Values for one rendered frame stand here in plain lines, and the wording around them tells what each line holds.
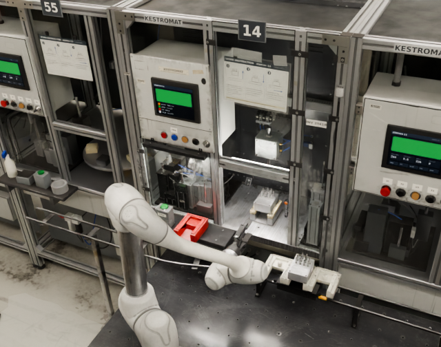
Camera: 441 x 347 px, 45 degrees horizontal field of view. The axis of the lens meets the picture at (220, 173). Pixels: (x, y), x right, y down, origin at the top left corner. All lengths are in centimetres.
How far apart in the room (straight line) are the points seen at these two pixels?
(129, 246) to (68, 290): 177
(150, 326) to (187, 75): 112
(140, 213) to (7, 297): 224
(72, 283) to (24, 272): 41
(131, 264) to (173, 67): 90
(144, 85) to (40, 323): 190
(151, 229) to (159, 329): 52
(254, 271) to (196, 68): 94
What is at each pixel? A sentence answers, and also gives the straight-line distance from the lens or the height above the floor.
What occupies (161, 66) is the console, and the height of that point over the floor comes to 179.
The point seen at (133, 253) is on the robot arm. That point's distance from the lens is 228.
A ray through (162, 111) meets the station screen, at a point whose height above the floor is 157.
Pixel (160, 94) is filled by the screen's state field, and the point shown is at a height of 166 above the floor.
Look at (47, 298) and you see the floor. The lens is 398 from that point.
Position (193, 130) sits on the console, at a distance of 258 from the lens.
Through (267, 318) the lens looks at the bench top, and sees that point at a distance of 271.
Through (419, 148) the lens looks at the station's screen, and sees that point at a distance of 222.
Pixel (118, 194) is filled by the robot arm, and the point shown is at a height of 152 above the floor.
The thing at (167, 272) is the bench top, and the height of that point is 68.
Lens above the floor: 273
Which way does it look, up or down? 34 degrees down
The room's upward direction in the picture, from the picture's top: 3 degrees counter-clockwise
